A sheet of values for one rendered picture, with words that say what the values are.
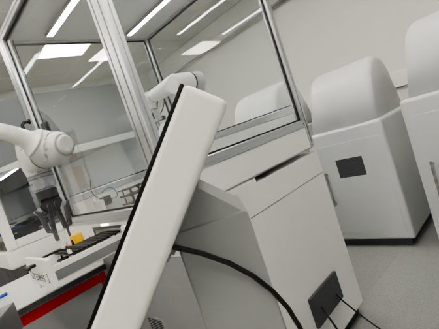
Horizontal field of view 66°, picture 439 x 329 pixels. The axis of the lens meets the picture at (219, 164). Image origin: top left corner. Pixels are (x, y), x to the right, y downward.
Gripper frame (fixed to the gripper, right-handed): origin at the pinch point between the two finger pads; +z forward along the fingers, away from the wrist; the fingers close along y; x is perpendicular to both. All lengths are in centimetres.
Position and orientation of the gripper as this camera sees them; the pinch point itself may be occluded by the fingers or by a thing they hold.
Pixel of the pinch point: (63, 238)
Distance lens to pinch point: 145.2
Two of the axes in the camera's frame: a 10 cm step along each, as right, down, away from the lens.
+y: -6.7, 2.7, -7.0
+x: 6.8, -1.7, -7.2
